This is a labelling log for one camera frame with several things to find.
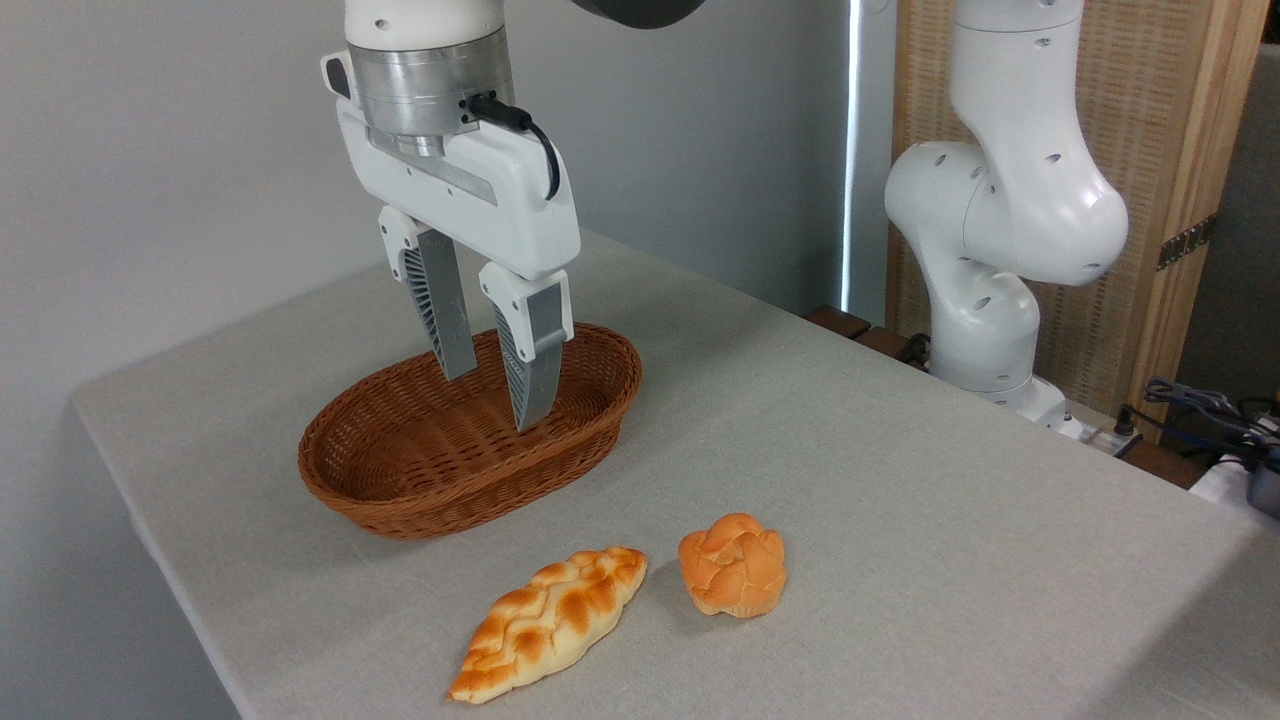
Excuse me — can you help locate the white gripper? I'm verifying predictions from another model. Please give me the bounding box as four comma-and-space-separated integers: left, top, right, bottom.
321, 50, 582, 433

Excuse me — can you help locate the long braided bread loaf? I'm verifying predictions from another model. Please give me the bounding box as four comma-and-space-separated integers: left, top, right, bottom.
447, 546, 649, 705

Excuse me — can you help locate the brown oval wicker basket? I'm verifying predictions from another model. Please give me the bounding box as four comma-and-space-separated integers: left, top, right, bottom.
298, 322, 643, 541

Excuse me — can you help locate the round knotted bread roll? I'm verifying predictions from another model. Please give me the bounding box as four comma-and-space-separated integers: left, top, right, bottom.
678, 513, 788, 618

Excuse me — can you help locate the grey tablecloth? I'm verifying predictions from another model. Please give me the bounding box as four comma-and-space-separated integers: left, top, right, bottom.
70, 228, 1280, 720

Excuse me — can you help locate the wooden folding screen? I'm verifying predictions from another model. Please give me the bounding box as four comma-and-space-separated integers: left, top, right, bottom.
887, 0, 1271, 441

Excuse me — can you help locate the metal screen hinge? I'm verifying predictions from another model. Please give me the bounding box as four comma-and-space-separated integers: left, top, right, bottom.
1157, 213, 1219, 271

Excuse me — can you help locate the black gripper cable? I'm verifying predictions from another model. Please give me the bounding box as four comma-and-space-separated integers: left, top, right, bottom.
465, 93, 563, 201

